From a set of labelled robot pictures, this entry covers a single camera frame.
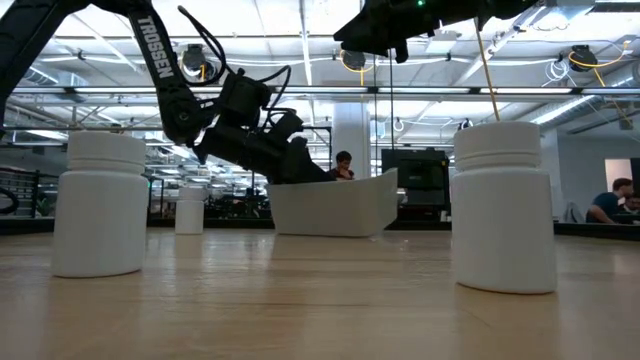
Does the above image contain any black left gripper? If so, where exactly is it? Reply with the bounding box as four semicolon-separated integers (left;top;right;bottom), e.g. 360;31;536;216
192;122;336;185

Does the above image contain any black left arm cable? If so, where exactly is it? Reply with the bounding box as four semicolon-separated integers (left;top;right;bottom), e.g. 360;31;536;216
176;4;294;126

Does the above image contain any long ceiling light bar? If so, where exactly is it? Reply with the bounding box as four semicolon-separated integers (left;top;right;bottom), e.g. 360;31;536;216
0;84;640;97

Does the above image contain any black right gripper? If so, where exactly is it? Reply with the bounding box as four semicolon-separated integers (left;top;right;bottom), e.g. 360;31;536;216
333;0;419;64

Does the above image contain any white pill bottle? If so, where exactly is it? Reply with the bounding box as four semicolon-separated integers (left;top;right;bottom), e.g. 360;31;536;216
449;120;559;295
51;130;150;279
174;186;206;236

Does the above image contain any black aluminium table frame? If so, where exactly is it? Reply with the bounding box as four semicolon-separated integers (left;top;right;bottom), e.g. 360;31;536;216
0;215;640;242

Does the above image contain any background drawer shelf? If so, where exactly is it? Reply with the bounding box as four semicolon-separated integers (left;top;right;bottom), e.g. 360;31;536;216
0;166;57;220

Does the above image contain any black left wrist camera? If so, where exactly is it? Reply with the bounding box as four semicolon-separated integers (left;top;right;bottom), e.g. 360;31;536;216
268;110;305;147

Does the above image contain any black ceiling cord reel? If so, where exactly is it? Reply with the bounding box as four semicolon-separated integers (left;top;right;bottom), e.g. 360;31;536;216
178;43;221;84
339;47;369;74
568;44;600;74

